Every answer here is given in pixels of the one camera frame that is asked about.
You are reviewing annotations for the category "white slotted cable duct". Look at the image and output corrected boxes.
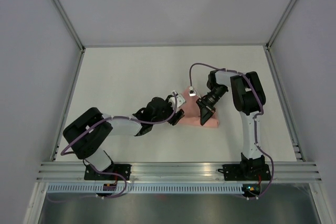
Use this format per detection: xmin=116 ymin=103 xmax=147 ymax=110
xmin=47 ymin=183 xmax=243 ymax=194

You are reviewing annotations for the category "right aluminium frame post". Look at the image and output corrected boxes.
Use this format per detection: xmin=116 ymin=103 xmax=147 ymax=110
xmin=264 ymin=0 xmax=298 ymax=50

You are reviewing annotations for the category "left aluminium frame post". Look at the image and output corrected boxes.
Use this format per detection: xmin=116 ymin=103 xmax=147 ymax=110
xmin=51 ymin=0 xmax=85 ymax=52

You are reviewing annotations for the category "aluminium frame post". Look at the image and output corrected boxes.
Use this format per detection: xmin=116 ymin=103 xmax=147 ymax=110
xmin=264 ymin=0 xmax=298 ymax=50
xmin=51 ymin=0 xmax=85 ymax=52

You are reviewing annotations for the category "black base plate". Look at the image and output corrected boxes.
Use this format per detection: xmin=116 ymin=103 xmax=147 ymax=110
xmin=217 ymin=164 xmax=271 ymax=182
xmin=84 ymin=164 xmax=132 ymax=181

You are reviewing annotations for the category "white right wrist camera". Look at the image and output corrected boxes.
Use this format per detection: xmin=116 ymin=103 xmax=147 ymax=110
xmin=188 ymin=86 xmax=197 ymax=97

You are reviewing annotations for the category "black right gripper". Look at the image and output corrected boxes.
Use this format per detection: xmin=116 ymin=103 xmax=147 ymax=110
xmin=196 ymin=84 xmax=227 ymax=125

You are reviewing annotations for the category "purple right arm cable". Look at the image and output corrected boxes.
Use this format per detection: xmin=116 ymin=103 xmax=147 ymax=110
xmin=188 ymin=63 xmax=275 ymax=201

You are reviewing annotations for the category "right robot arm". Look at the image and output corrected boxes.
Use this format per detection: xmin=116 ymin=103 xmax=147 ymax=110
xmin=196 ymin=70 xmax=271 ymax=182

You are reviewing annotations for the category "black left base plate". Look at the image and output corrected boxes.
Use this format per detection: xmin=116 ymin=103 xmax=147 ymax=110
xmin=84 ymin=164 xmax=132 ymax=181

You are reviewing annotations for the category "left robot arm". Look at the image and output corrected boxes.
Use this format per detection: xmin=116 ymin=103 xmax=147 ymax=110
xmin=61 ymin=92 xmax=186 ymax=180

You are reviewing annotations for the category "aluminium front rail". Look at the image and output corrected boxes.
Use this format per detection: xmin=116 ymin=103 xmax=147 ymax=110
xmin=36 ymin=162 xmax=322 ymax=184

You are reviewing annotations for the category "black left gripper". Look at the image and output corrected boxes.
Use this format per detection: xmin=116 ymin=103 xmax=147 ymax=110
xmin=152 ymin=95 xmax=185 ymax=126

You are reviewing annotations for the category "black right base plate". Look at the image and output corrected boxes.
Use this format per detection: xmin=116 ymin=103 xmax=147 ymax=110
xmin=217 ymin=164 xmax=271 ymax=182

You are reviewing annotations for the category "pink satin napkin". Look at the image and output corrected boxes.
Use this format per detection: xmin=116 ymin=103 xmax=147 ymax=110
xmin=178 ymin=87 xmax=219 ymax=128

